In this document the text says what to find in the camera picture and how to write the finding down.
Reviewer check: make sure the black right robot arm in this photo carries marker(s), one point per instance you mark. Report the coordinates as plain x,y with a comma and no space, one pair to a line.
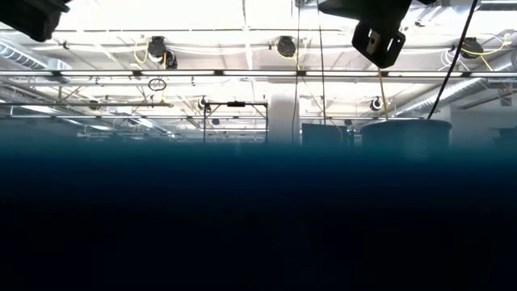
428,1

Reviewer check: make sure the long ceiling light bar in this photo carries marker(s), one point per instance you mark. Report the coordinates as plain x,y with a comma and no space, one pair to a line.
250,73

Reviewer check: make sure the dark background panel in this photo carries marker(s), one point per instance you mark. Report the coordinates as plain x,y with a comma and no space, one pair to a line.
323,135

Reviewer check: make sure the white column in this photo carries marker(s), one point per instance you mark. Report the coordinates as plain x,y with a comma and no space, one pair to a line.
282,117

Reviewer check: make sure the black plastic bucket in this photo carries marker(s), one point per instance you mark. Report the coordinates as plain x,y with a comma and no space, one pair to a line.
406,137

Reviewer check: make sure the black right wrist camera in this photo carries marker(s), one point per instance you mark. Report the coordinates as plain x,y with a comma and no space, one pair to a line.
377,44

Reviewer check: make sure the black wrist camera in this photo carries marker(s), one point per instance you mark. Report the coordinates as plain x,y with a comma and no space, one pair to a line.
28,16
377,44

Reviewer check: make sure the silver flexible duct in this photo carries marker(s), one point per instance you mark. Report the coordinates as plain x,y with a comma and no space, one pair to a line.
476,83

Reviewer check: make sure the black background frame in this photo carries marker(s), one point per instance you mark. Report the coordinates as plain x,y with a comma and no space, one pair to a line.
236,104

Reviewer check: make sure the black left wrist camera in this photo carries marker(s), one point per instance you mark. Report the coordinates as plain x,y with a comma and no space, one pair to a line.
28,16

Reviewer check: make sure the silver ceiling air duct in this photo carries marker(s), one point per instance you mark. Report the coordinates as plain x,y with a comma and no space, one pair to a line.
24,58

